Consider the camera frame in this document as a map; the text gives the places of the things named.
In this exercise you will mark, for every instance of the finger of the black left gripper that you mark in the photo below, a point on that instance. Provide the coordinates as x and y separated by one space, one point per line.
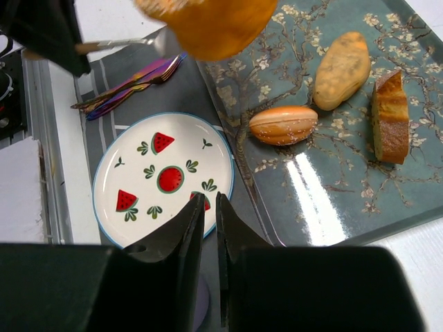
48 28

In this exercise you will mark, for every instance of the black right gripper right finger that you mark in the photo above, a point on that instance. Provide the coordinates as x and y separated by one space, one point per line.
336 288

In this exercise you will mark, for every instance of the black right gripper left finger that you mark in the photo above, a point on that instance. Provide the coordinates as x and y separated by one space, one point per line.
150 285

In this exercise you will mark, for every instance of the steel cake server wooden handle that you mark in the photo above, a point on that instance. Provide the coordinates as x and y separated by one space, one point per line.
165 43

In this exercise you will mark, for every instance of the round orange sponge cake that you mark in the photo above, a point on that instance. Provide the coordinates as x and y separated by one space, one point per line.
211 30

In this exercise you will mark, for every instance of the blossom pattern grey tray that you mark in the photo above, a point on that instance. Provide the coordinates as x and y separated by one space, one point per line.
330 188

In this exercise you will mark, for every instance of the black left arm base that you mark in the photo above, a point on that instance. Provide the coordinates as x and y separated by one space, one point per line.
13 103

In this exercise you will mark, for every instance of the sesame bun bread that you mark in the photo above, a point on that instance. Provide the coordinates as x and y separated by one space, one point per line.
285 125

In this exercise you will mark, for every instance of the oval flat bread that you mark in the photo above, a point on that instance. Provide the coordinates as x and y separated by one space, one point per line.
342 71

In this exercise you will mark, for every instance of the purple ceramic mug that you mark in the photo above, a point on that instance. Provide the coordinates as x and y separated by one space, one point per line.
202 302

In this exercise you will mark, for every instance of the iridescent knife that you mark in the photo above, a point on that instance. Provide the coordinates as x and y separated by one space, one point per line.
114 103

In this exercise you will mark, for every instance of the watermelon pattern white plate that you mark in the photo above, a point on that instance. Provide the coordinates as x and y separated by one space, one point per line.
153 169

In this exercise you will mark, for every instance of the iridescent fork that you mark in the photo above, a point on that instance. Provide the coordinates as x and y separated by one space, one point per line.
88 105

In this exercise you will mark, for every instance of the grey cloth placemat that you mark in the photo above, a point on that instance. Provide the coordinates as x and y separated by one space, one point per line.
185 91

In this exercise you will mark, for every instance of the sliced baguette piece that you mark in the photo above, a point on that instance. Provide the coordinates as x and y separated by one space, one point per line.
390 119

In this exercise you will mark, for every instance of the aluminium frame rail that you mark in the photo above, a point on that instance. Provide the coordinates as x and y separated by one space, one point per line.
42 127

